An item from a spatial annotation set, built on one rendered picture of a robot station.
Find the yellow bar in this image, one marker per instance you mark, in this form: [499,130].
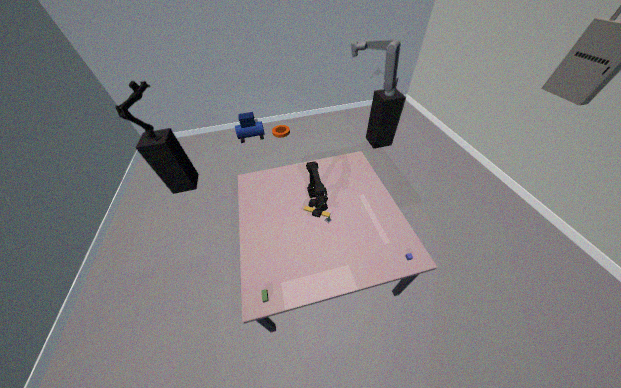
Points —
[309,209]

